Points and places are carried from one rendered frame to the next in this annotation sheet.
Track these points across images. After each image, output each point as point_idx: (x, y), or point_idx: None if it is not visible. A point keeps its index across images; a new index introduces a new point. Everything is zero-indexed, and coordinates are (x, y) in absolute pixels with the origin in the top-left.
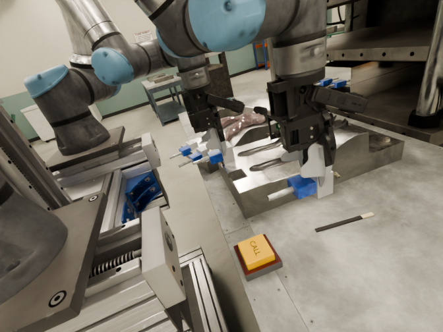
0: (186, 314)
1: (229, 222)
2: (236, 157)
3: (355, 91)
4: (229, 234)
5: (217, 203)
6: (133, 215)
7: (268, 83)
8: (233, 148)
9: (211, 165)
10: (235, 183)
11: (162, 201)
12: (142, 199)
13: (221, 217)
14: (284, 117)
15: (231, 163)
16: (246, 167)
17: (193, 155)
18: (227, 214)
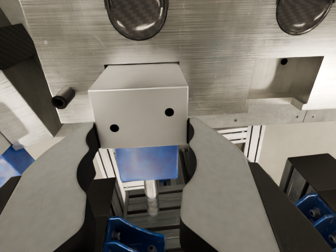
0: (335, 167)
1: (284, 108)
2: (155, 50)
3: None
4: (309, 114)
5: (214, 119)
6: (178, 247)
7: None
8: (41, 34)
9: (53, 114)
10: (319, 104)
11: (114, 198)
12: (131, 239)
13: (258, 118)
14: None
15: (187, 82)
16: (267, 39)
17: (2, 178)
18: (260, 106)
